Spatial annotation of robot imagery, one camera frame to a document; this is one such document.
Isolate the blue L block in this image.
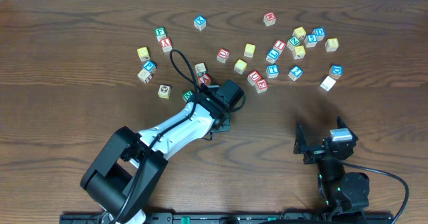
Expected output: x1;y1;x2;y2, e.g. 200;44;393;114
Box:
266;49;280;64

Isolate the beige block red side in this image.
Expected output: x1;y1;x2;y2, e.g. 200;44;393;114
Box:
137;69;152;84

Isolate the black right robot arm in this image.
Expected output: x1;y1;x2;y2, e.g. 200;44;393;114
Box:
293;117;370;221

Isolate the red I block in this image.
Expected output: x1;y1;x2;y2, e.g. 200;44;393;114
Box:
273;39;286;54

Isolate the blue P block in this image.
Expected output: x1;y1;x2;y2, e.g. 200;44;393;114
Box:
142;60;156;74

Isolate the green N block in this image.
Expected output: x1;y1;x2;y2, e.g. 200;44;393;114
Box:
183;90;194;103

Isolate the plain white block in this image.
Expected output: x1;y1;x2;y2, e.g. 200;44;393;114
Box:
320;76;336;92

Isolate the green Z block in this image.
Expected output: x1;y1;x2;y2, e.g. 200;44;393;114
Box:
287;36;301;51

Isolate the yellow block below Z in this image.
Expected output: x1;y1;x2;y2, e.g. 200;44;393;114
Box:
292;45;306;60

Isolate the red A block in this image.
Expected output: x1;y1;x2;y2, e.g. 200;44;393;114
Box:
198;74;212;86

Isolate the beige picture block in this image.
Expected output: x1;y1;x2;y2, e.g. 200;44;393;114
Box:
158;85;171;99

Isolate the blue 5 block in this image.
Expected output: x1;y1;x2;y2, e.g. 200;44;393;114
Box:
304;34;318;48

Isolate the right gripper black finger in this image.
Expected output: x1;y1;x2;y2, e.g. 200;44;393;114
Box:
293;122;307;154
336;116;348;129

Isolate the green F block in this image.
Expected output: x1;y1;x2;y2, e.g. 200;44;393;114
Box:
154;27;167;41

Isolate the red E block top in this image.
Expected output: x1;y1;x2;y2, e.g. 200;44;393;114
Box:
263;11;277;26

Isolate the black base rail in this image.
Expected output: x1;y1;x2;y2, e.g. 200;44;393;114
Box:
59;211;395;224

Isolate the red E block lower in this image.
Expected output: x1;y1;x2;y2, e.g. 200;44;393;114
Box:
255;79;268;93

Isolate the blue D block lower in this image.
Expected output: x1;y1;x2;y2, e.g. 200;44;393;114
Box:
329;65;343;80

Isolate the beige block with green side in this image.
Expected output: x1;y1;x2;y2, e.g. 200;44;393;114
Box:
195;63;207;77

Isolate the red Y block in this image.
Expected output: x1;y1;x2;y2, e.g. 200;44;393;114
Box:
160;37;173;52

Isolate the red U block upper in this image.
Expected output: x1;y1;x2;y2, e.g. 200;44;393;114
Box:
217;48;230;64

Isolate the red e block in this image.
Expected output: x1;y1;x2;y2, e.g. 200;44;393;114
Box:
255;79;268;93
263;11;277;26

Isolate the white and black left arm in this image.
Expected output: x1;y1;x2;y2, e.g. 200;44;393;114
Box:
80;80;245;223

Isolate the blue d block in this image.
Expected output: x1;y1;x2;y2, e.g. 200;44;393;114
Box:
312;27;326;41
329;65;343;80

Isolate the blue T block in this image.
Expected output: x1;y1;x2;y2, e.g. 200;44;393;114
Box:
266;64;280;78

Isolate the yellow 8 block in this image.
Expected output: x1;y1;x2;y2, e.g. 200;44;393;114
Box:
325;38;339;52

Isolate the blue D block upper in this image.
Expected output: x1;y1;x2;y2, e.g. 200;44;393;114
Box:
312;27;326;41

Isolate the blue 2 block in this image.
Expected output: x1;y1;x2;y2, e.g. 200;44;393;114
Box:
288;66;303;81

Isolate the blue X block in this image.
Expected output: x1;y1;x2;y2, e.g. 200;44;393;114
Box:
194;15;207;31

